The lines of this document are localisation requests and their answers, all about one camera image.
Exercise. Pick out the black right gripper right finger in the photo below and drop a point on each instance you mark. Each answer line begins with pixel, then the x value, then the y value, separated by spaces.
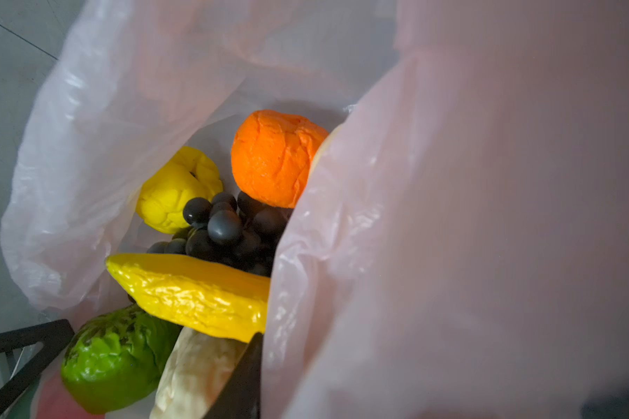
pixel 240 398

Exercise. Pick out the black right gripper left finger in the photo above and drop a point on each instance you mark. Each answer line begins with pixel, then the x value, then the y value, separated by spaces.
pixel 25 354

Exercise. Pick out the pink plastic shopping bag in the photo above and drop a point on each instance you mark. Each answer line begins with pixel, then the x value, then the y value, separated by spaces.
pixel 462 247

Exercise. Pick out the beige fake fruit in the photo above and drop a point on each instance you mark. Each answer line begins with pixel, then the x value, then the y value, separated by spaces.
pixel 197 370

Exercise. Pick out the green fake apple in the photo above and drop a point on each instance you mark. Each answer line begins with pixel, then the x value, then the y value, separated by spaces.
pixel 117 359

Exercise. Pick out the yellow fake banana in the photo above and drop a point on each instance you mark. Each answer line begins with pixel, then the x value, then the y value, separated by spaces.
pixel 214 299

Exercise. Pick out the black fake grapes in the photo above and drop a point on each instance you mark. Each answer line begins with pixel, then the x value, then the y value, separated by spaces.
pixel 235 231

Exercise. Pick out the yellow fake lemon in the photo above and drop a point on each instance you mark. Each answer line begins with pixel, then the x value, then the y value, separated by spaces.
pixel 188 174

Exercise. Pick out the orange fake orange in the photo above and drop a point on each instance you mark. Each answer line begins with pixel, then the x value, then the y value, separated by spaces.
pixel 272 154

